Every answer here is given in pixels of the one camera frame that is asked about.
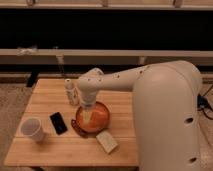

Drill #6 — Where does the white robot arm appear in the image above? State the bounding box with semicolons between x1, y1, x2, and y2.
77;61;202;171

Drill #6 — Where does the orange bowl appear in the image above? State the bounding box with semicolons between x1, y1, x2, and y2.
76;102;110;133

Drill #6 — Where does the white plastic bottle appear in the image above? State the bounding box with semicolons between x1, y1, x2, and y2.
65;79;79;106

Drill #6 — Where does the beige rectangular sponge block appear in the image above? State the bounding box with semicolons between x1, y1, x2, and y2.
96;131;118;154

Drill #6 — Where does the black smartphone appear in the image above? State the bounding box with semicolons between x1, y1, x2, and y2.
50;112;67;135

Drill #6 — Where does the wooden table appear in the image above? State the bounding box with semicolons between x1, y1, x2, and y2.
4;79;138;167

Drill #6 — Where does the white paper cup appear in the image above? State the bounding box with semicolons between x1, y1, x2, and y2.
20;118;45;142

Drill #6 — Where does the black power adapter box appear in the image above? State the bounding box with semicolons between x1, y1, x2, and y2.
197;95;206;108

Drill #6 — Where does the grey metal rail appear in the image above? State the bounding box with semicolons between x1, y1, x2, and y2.
0;48;213;65

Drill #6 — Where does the black cable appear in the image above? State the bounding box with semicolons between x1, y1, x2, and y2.
198;83;213;120

